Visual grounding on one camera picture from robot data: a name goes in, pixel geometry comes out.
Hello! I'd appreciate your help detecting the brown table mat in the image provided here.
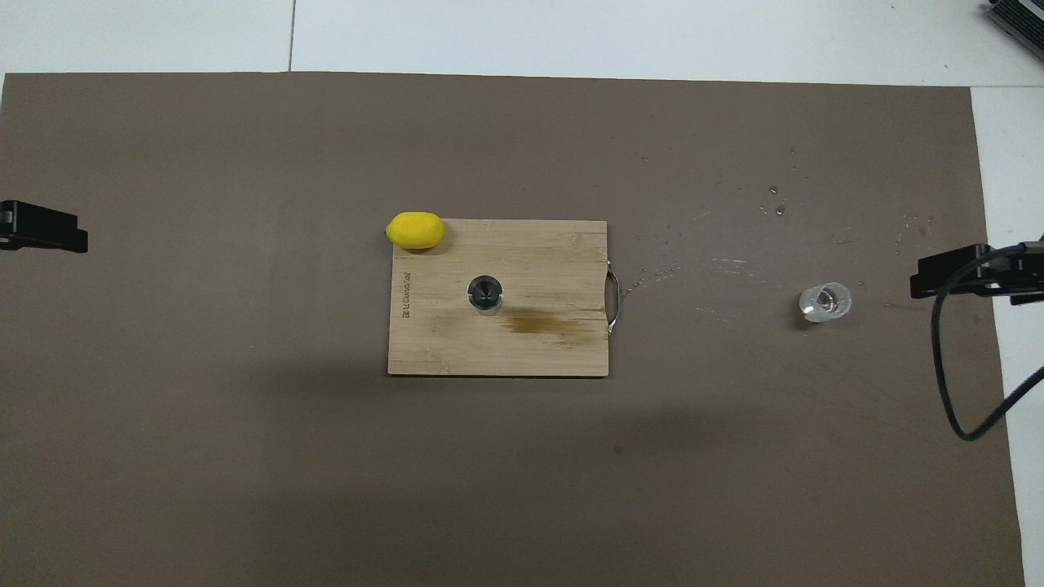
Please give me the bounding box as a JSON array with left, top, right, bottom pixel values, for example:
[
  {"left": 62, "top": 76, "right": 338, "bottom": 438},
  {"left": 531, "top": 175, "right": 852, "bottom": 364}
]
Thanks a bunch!
[{"left": 0, "top": 72, "right": 1027, "bottom": 587}]

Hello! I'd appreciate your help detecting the yellow lemon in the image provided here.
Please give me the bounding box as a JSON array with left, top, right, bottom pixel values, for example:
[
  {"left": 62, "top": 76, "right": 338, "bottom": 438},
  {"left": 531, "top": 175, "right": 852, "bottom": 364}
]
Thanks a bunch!
[{"left": 385, "top": 211, "right": 446, "bottom": 250}]

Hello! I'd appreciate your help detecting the clear glass cup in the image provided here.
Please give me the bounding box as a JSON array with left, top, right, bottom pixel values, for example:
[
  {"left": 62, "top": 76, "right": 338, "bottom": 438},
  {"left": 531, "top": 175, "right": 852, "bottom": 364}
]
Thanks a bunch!
[{"left": 798, "top": 282, "right": 852, "bottom": 324}]

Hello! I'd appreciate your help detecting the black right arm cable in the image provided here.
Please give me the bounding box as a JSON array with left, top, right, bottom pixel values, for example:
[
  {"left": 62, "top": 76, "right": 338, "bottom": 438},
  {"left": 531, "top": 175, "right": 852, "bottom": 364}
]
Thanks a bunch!
[{"left": 931, "top": 241, "right": 1044, "bottom": 443}]

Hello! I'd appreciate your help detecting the steel double jigger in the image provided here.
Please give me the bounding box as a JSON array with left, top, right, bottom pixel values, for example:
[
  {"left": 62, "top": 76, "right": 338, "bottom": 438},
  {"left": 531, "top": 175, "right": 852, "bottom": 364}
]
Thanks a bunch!
[{"left": 466, "top": 275, "right": 505, "bottom": 313}]

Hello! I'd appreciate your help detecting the grey ribbed device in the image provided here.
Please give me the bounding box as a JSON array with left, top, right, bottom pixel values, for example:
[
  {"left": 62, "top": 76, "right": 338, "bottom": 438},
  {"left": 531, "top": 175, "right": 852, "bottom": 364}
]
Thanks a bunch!
[{"left": 981, "top": 0, "right": 1044, "bottom": 60}]

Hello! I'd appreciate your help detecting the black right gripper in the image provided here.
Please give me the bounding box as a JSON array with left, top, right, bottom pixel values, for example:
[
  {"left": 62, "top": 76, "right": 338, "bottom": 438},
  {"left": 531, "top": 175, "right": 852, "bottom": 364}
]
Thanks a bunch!
[{"left": 909, "top": 241, "right": 1044, "bottom": 307}]

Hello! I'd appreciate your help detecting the wooden cutting board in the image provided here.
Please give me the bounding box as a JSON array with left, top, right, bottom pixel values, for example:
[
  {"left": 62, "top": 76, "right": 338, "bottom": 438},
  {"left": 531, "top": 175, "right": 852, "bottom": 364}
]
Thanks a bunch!
[{"left": 387, "top": 218, "right": 622, "bottom": 378}]

